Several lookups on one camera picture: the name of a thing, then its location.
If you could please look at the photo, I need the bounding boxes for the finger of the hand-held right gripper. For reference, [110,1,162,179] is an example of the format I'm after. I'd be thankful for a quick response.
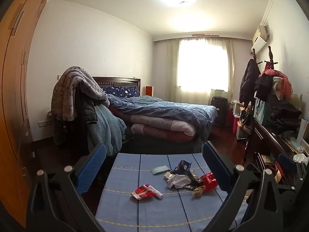
[278,153,309,192]

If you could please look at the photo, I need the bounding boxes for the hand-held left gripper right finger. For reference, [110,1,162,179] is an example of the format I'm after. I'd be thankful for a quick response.
[202,141,288,232]

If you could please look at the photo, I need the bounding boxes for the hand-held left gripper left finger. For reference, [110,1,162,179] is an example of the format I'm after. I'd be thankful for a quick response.
[26,143,107,232]

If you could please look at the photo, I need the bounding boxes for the red plastic wrapper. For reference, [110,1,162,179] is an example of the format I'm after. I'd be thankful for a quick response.
[199,172,219,192]

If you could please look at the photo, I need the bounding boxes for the brown paper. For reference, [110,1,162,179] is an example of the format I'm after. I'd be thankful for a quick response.
[192,185,206,198]

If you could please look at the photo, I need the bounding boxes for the white paper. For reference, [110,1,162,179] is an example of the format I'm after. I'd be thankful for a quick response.
[166,173,192,189]

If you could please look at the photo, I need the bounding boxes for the red and gold books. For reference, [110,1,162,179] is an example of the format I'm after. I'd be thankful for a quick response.
[275,161,288,184]

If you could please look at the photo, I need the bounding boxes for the white crumpled cloth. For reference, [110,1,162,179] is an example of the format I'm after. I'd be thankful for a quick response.
[293,153,309,164]

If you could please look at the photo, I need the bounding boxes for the black packet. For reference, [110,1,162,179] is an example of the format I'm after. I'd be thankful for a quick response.
[188,170,204,184]

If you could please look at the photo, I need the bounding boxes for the dark wooden dresser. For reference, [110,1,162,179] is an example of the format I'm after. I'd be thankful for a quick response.
[246,116,309,200]

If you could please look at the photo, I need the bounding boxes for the white perforated appliance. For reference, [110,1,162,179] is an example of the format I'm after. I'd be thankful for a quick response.
[299,118,309,148]

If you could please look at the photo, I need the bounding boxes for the dark blue wrapper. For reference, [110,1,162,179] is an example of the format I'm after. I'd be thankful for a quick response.
[172,159,193,176]

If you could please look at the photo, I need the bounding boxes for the dark folded clothes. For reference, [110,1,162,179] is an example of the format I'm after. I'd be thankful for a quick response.
[269,103,303,135]

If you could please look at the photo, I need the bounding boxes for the light blue blanket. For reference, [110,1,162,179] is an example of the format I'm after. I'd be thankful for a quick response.
[86,103,127,157]

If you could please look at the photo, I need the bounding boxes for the red storage box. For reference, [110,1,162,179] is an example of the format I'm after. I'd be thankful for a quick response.
[232,115,240,134]

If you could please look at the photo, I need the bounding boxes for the striped handbag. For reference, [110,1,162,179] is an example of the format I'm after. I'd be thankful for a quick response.
[239,108,254,133]

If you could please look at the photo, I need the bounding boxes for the grey bed skirt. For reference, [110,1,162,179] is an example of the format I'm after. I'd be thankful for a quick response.
[121,132,211,154]

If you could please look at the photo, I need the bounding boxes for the teal box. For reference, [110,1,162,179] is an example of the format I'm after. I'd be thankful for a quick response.
[253,98,274,126]

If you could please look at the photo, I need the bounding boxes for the black suitcase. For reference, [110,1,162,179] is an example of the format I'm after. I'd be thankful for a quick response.
[211,96,229,126]

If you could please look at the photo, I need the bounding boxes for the red and white wrapper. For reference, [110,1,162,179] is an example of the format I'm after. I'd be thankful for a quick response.
[131,184,155,200]

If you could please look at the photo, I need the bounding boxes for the light blue packet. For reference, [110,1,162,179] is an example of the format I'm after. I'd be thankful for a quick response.
[151,165,171,175]

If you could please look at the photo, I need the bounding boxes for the black jacket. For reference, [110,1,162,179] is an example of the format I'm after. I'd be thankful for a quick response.
[74,84,98,125]

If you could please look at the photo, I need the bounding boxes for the white tube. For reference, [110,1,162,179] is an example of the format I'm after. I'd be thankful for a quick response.
[145,184,163,200]

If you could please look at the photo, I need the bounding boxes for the blue striped sheet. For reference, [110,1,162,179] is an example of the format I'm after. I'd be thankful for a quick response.
[95,153,249,232]

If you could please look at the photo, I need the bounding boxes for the pink quilt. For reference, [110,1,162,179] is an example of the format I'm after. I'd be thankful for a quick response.
[109,106,197,143]

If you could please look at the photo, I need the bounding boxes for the blue patterned duvet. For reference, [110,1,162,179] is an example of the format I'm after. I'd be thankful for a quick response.
[106,94,218,141]

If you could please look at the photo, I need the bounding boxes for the red and pink clothes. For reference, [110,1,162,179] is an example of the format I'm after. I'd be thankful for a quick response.
[264,69,293,101]

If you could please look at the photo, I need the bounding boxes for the grey fleece blanket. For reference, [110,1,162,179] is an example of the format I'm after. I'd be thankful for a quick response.
[51,66,110,122]

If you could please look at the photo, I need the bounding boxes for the star print pillow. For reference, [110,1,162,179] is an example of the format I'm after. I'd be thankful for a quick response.
[100,86,141,97]

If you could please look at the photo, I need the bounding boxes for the dark hanging coat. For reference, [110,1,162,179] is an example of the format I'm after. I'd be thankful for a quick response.
[239,59,261,105]

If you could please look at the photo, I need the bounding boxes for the dark wooden headboard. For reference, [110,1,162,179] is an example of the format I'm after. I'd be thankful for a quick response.
[93,76,141,95]

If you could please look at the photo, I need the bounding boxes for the wooden wardrobe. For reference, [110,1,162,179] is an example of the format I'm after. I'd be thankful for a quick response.
[0,0,59,228]

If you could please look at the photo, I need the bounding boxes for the sheer window curtain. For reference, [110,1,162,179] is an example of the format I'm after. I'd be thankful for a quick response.
[166,37,235,105]

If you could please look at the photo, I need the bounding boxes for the wooden coat rack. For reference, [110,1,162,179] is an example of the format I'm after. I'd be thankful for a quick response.
[249,46,278,78]

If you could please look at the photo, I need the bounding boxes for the white air conditioner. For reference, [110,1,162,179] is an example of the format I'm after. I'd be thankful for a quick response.
[250,25,270,53]

